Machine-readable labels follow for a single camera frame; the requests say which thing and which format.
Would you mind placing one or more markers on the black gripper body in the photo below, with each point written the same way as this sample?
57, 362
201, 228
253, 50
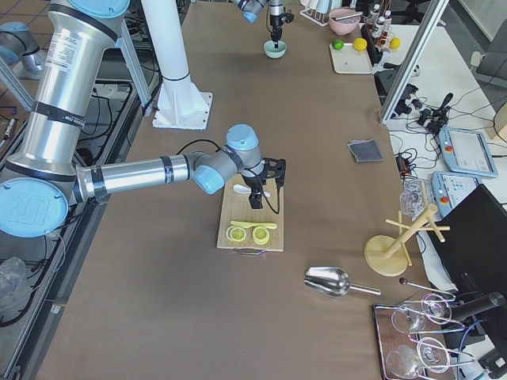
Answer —
275, 16
252, 183

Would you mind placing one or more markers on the white ceramic spoon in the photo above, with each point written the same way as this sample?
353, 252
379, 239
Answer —
244, 190

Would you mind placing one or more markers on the light green bowl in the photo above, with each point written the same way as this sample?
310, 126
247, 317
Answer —
275, 50

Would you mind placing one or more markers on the pink ribbed bowl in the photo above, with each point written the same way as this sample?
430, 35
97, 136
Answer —
343, 27

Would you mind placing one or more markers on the yellow plastic knife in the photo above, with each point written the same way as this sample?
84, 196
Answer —
246, 225

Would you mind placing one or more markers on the bamboo cutting board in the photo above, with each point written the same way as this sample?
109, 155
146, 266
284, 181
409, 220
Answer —
236, 207

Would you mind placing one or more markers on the lemon slice near blade end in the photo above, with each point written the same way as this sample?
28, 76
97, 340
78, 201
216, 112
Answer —
235, 233

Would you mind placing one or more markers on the white dish rack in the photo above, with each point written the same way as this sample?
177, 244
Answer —
316, 11

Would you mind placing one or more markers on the green lime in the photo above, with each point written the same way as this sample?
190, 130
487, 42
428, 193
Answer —
337, 45

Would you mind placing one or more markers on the cream rabbit tray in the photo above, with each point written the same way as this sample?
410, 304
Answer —
348, 60

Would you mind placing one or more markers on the yellow lemon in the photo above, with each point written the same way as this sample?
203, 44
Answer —
360, 44

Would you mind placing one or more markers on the bottle caddy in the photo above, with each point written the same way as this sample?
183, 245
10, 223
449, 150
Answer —
379, 25

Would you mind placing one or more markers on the steel scoop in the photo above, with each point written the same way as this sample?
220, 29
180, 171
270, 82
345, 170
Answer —
334, 281

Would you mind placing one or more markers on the grey folded cloth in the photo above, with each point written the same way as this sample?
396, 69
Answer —
365, 151

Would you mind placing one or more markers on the small yellow fruit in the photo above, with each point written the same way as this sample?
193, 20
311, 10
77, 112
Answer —
395, 43

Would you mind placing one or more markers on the wooden mug tree stand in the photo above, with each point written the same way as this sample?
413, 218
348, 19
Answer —
388, 255

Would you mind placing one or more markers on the clear plastic bag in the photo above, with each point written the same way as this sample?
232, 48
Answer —
414, 197

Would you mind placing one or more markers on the lower blue teach pendant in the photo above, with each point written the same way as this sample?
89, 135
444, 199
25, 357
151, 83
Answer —
450, 189

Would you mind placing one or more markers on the blue teach pendant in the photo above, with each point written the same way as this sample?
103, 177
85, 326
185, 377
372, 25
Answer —
466, 151
450, 189

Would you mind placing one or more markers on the upper wine glass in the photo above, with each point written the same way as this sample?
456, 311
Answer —
427, 315

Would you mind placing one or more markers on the wine glass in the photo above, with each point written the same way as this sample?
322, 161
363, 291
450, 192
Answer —
427, 358
427, 315

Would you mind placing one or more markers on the upper blue teach pendant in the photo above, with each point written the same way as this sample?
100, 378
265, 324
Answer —
466, 151

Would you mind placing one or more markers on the lower wine glass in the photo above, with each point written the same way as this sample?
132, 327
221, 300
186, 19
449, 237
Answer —
427, 358

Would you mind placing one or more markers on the black monitor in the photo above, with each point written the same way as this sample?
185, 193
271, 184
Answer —
474, 251

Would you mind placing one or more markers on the lemon slice near handle end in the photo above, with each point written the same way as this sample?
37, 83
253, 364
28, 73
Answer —
261, 235

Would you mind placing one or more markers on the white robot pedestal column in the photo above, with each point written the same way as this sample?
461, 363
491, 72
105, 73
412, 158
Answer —
180, 104

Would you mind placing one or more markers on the aluminium frame post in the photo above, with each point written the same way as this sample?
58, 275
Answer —
421, 38

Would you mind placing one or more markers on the wire glass rack tray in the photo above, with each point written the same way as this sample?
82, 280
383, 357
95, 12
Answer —
388, 337

